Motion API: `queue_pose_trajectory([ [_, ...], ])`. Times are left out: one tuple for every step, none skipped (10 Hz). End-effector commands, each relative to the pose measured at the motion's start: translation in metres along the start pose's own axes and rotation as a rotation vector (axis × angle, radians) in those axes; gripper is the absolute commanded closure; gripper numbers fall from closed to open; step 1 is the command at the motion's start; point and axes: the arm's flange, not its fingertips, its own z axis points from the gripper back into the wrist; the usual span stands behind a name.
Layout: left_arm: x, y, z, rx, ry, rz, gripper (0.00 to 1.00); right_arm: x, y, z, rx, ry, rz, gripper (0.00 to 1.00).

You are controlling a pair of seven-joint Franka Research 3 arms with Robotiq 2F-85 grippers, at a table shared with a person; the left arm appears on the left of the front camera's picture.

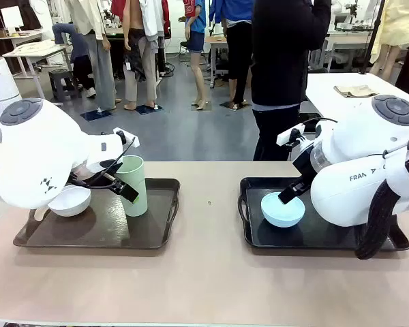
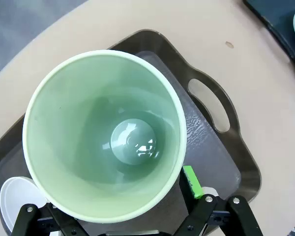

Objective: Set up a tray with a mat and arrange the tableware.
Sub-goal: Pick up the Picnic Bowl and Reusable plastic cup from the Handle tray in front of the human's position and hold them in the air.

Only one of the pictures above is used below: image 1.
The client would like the black serving tray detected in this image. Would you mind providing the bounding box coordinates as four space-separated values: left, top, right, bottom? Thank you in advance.
237 176 409 251

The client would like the light blue bowl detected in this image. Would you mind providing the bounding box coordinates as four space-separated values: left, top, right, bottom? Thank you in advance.
260 191 306 228

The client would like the mannequin with yellow dress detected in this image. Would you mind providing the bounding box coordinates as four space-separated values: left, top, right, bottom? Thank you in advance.
369 0 409 76

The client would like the beige spoon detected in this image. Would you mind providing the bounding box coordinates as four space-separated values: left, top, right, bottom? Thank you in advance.
33 206 52 223

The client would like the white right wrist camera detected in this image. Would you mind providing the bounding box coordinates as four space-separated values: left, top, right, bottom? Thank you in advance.
277 123 306 146

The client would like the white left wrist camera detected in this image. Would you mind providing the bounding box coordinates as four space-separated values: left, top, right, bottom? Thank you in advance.
112 127 140 148

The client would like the mannequin with beige trousers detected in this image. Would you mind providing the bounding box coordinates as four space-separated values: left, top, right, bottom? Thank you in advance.
121 0 170 112

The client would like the brown serving tray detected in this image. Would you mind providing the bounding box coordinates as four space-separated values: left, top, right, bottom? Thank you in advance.
12 177 181 249

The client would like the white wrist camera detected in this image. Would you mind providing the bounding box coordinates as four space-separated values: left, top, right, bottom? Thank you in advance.
112 127 140 148
277 123 306 146

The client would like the mannequin with black trousers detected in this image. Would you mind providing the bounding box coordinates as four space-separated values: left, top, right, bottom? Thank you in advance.
209 0 255 110

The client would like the thin black camera cable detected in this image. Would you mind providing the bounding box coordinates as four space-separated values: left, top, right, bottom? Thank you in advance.
299 116 339 138

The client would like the mannequin with denim skirt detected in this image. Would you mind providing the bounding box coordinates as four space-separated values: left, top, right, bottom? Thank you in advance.
179 0 213 111

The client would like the mannequin with grey trousers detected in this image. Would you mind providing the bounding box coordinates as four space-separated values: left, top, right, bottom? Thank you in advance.
65 0 119 110

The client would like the dark plastic stool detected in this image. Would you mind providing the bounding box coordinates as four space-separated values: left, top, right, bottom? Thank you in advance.
48 68 83 102

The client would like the pale green plastic cup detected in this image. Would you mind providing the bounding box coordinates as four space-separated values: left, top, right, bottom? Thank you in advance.
115 155 148 217

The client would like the black tripod pole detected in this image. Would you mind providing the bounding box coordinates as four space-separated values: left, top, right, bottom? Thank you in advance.
359 0 387 75

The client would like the white table with metal legs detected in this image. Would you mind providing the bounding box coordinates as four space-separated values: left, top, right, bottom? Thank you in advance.
2 39 73 100

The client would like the white bowl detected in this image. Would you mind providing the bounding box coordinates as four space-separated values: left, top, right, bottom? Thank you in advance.
47 184 92 218

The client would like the black sleeved cable bundle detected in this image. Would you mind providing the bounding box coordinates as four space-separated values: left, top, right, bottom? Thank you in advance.
354 158 409 260

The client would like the white computer monitor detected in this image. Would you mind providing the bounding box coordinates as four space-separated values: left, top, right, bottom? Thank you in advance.
0 5 25 35

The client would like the beige cloth mat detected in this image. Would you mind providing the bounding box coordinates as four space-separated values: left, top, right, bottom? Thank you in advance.
333 84 379 99

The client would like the small wooden table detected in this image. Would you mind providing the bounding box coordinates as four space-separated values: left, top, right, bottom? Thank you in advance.
204 35 232 89

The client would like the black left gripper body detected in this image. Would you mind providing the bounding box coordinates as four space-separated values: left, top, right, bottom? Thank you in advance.
69 158 123 190

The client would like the person in black clothes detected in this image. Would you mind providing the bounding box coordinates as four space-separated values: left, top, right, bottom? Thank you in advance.
250 0 332 161

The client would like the bending person in blue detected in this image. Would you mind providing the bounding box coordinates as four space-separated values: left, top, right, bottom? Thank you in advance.
52 22 97 99

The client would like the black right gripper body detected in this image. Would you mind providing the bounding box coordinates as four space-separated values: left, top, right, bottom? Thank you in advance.
292 141 316 191

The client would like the white work table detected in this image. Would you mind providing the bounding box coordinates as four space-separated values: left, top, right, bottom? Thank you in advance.
303 72 409 115

